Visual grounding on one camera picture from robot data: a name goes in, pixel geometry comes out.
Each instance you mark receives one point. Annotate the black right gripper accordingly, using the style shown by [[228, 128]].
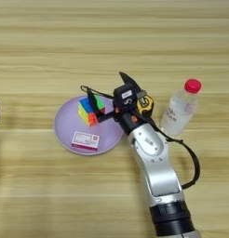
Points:
[[128, 119]]

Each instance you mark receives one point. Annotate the multicolour puzzle cube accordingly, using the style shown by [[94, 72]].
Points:
[[83, 113]]

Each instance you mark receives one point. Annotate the clear bottle red cap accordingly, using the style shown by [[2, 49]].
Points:
[[180, 113]]

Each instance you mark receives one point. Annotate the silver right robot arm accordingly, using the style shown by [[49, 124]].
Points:
[[156, 161]]

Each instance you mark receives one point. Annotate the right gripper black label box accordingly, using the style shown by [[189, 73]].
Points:
[[125, 94]]

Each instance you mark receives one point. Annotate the yellow black tape measure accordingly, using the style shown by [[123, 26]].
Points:
[[147, 105]]

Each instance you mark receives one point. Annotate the white magenta card box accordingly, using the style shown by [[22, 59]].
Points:
[[85, 141]]

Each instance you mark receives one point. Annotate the purple round plate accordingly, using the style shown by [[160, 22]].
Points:
[[66, 127]]

